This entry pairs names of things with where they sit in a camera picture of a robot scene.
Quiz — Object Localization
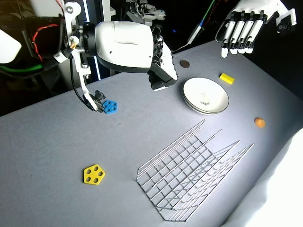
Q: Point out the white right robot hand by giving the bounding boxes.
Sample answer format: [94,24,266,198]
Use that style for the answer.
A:
[94,20,178,92]

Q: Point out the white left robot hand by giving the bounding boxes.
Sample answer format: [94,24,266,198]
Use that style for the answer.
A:
[215,0,289,59]

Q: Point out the white plate with dark rim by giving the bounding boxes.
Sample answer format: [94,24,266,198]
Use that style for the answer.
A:
[182,77,230,114]
[183,96,224,116]

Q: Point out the grey mechanical robot part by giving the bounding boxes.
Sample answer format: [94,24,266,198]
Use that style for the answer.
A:
[125,0,166,26]

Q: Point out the yellow rectangular block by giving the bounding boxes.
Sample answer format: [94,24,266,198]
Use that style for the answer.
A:
[219,72,235,85]

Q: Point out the blue pentagon block with holes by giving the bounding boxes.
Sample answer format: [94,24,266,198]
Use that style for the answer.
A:
[102,100,118,115]

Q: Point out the orange swirl cookie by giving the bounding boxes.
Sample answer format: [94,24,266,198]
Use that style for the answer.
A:
[254,117,266,129]

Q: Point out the yellow pentagon block with holes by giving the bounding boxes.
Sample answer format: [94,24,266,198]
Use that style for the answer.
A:
[83,164,106,186]

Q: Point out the thin green cable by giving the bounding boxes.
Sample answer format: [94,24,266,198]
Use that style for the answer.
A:
[201,0,216,24]

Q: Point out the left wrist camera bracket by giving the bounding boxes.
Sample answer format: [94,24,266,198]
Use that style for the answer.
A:
[276,9,297,36]

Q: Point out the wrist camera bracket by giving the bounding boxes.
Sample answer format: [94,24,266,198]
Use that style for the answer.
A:
[53,1,107,114]
[276,9,297,36]

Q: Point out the white cable adapter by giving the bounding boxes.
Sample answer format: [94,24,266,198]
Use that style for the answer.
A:
[171,23,205,53]

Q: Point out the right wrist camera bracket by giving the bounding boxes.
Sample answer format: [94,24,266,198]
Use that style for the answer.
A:
[53,1,107,114]

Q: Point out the silver wire dish rack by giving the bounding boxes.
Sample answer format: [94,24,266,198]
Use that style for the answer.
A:
[136,119,255,222]

